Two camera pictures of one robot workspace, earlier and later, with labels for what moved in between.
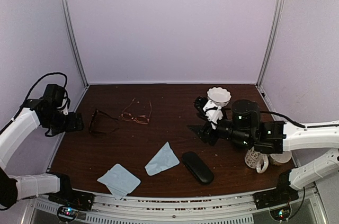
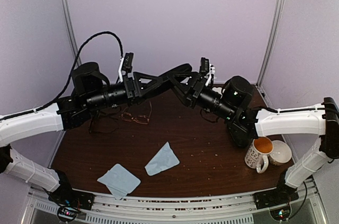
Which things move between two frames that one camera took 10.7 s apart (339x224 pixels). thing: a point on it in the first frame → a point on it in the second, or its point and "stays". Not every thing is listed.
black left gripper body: (60, 123) → (130, 84)
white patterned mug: (255, 160) stays
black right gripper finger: (198, 130) → (180, 92)
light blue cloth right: (164, 159) stays
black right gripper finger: (199, 103) → (178, 78)
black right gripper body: (212, 140) → (197, 85)
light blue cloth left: (119, 181) stays
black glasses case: (200, 169) → (179, 74)
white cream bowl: (279, 159) stays
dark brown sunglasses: (101, 123) stays
